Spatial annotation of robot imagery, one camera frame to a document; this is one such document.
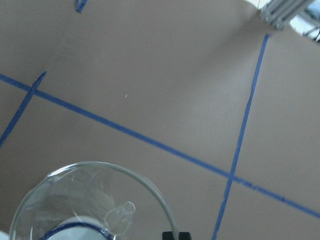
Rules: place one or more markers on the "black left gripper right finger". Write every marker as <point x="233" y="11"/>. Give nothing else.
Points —
<point x="184" y="236"/>

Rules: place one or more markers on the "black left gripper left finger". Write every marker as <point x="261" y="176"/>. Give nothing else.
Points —
<point x="168" y="235"/>

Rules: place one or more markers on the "clear glass funnel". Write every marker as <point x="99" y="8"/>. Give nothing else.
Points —
<point x="129" y="205"/>

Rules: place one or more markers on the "white enamel mug blue rim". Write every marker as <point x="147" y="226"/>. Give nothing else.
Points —
<point x="79" y="227"/>

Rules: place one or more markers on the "brown paper table cover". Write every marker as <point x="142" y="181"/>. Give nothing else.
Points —
<point x="161" y="87"/>

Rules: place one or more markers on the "aluminium frame post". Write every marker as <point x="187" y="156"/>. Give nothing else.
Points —
<point x="279" y="13"/>

